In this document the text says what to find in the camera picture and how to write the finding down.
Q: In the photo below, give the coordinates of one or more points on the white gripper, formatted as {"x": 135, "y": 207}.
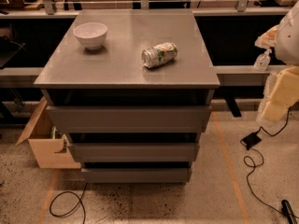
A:
{"x": 289, "y": 37}

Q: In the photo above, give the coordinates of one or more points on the clear sanitizer pump bottle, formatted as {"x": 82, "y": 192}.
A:
{"x": 262, "y": 61}

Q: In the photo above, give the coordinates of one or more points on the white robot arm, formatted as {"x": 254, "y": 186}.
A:
{"x": 284, "y": 39}

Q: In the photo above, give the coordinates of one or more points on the open cardboard box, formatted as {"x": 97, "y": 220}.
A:
{"x": 49, "y": 149}

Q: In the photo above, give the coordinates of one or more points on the crushed 7up soda can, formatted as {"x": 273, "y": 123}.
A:
{"x": 159, "y": 54}

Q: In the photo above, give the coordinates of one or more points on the black cable loop left floor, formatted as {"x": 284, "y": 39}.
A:
{"x": 66, "y": 203}

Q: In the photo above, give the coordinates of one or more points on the grey drawer cabinet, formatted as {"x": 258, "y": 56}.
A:
{"x": 127, "y": 123}

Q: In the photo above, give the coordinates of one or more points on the black power strip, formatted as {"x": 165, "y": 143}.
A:
{"x": 288, "y": 213}

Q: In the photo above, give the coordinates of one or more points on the white ceramic bowl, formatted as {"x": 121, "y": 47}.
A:
{"x": 91, "y": 35}

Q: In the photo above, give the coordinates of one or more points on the black power adapter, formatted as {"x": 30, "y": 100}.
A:
{"x": 251, "y": 140}

